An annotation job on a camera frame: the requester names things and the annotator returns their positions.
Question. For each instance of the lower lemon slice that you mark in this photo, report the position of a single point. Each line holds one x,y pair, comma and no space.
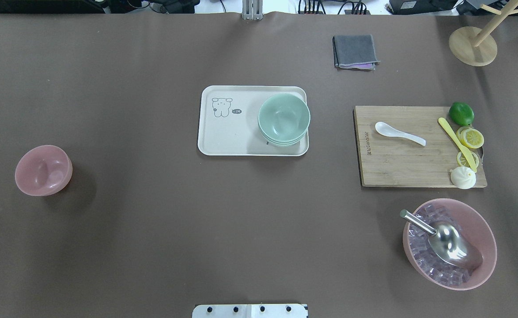
462,161

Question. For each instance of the green lime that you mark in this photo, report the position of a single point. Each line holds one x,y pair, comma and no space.
461,113

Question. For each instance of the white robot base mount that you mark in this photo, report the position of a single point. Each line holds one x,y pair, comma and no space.
260,310

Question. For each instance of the bamboo cutting board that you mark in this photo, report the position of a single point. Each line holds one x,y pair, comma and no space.
398,162

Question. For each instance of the lemon slice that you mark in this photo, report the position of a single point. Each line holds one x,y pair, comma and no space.
470,137
462,161

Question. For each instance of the small pink bowl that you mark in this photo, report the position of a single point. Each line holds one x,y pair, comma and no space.
43,171

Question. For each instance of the metal ice scoop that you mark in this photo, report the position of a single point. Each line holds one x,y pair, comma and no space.
447,243

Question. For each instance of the cream tray with bunny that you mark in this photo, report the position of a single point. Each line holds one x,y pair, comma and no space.
228,121

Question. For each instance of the green bowl stack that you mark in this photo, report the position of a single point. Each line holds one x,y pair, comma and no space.
284,119

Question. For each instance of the yellow plastic knife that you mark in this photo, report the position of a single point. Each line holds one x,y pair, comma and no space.
463,149

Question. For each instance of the upper lemon slice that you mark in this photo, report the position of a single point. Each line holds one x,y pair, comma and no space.
470,137

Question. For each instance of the wooden mug tree stand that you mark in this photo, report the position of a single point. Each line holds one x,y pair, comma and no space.
476,47

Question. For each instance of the large pink bowl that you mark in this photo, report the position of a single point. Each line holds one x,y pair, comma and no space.
475,229

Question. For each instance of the aluminium frame post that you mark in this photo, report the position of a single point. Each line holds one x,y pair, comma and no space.
252,10

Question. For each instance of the folded grey cloth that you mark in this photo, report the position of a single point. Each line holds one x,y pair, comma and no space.
354,52

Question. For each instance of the white ceramic spoon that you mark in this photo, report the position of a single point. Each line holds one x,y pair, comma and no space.
389,131

